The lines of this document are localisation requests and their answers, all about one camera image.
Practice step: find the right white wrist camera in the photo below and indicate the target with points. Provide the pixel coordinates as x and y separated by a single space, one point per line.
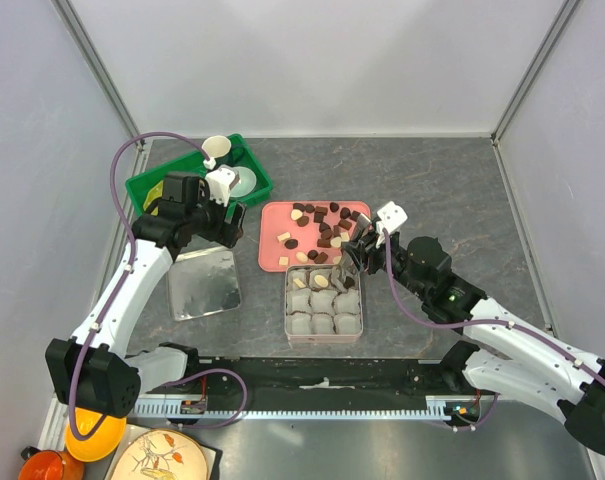
388 218

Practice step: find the pink chocolate tin box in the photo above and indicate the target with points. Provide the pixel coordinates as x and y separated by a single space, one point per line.
322 316

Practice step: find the silver tin lid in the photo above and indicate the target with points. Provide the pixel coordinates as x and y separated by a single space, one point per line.
203 283

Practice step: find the yellow green plate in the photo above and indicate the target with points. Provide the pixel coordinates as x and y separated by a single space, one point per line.
154 193

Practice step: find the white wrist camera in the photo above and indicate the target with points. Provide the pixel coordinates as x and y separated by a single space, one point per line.
388 218
220 180

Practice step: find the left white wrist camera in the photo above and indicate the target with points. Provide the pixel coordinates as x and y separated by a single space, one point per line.
220 180

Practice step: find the decorated round plate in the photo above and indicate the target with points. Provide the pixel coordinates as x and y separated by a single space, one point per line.
161 454

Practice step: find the dark teal mug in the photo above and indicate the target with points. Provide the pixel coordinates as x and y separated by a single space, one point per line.
220 151

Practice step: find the dark heart chocolate piece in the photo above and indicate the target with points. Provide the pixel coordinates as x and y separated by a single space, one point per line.
349 283

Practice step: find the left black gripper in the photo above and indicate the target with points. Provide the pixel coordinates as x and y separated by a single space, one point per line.
225 233

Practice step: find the pink plastic tray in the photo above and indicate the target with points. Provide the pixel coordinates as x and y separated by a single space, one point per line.
306 232

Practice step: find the green plastic crate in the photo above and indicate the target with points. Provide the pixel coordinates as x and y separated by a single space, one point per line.
138 186

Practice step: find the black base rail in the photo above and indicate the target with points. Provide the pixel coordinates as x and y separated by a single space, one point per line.
412 377

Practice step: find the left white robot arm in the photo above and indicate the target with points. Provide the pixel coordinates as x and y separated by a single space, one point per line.
91 370

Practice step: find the yellow bowl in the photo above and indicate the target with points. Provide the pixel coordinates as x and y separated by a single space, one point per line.
102 443

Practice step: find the white oval chocolate piece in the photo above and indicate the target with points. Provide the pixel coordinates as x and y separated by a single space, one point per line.
319 280

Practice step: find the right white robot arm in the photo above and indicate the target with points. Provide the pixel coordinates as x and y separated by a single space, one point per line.
499 352

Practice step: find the pale green bowl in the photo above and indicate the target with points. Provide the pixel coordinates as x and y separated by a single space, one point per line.
247 181

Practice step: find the orange mug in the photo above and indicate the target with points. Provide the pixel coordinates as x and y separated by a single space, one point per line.
50 465

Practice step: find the metal tongs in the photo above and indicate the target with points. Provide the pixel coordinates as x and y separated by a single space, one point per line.
363 225

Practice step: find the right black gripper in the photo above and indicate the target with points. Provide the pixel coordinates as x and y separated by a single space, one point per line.
361 250

